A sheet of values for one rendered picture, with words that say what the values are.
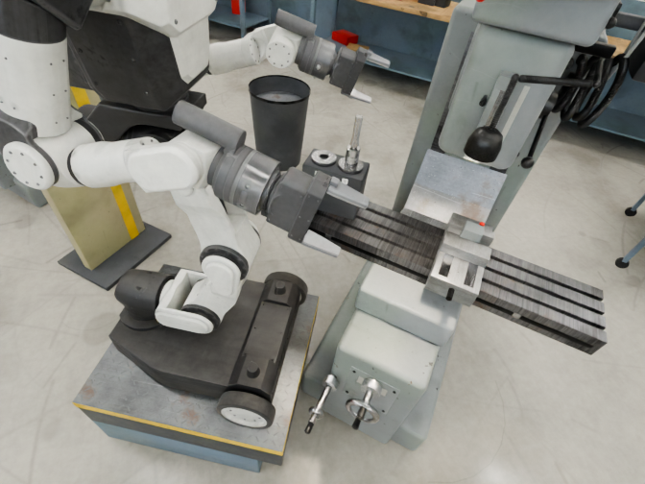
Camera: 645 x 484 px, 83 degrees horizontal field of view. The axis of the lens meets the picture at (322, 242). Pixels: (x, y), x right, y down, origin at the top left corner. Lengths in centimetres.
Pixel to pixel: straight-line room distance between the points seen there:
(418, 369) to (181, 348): 83
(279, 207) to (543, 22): 64
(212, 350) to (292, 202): 99
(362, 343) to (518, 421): 116
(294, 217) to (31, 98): 40
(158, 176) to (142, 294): 89
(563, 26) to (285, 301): 117
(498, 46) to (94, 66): 80
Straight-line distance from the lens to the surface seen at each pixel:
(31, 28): 64
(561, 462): 228
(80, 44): 80
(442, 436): 205
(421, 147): 160
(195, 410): 154
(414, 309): 128
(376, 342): 132
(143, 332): 153
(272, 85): 325
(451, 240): 127
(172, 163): 54
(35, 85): 67
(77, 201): 230
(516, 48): 97
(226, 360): 141
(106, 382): 168
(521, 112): 101
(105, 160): 66
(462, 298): 123
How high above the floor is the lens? 182
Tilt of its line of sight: 46 degrees down
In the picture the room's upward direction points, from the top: 8 degrees clockwise
